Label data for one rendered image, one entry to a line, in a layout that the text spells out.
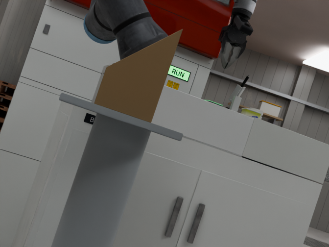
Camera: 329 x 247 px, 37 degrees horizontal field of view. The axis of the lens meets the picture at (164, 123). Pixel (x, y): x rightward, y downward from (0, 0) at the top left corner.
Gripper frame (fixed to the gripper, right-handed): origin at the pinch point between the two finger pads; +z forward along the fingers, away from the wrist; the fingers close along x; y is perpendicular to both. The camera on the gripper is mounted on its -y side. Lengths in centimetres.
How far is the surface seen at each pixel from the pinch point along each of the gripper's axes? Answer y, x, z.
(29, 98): 58, 59, 34
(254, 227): -4, -28, 51
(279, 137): -3.9, -26.5, 18.0
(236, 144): -3.9, -11.6, 25.5
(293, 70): 731, -417, -180
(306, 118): 716, -471, -95
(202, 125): -4.0, 2.8, 23.2
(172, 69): 58, 3, 0
